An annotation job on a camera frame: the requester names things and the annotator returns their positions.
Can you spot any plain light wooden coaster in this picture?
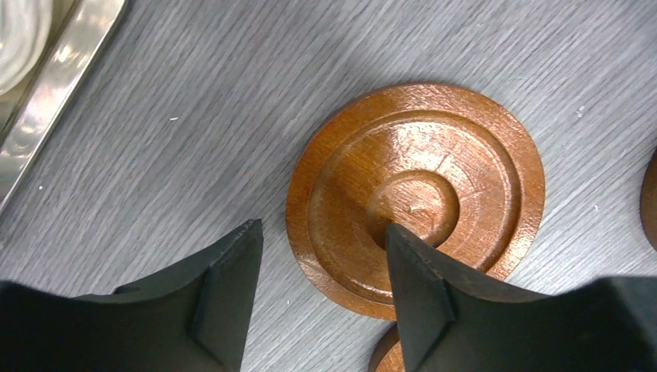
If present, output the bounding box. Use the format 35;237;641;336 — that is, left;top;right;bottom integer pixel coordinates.
640;152;657;250

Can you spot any grooved wooden coaster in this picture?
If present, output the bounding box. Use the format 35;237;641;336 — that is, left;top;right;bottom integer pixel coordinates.
285;83;545;320
367;323;405;372

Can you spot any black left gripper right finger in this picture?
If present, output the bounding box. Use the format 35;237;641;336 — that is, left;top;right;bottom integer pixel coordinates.
386;223;656;371

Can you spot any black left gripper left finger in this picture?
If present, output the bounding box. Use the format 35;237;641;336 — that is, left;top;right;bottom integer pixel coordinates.
1;219;263;371

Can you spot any silver metal tray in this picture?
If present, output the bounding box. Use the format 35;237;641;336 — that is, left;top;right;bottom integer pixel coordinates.
1;1;128;208

